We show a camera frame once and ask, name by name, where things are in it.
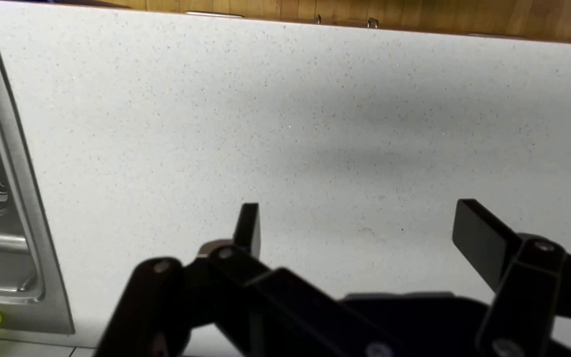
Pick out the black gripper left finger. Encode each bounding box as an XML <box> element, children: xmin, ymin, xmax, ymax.
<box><xmin>93</xmin><ymin>201</ymin><xmax>406</xmax><ymax>357</ymax></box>

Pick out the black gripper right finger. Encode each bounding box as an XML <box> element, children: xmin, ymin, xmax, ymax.
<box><xmin>450</xmin><ymin>197</ymin><xmax>571</xmax><ymax>357</ymax></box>

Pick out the wooden lower cabinet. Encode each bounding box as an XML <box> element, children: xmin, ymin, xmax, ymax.
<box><xmin>53</xmin><ymin>0</ymin><xmax>571</xmax><ymax>48</ymax></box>

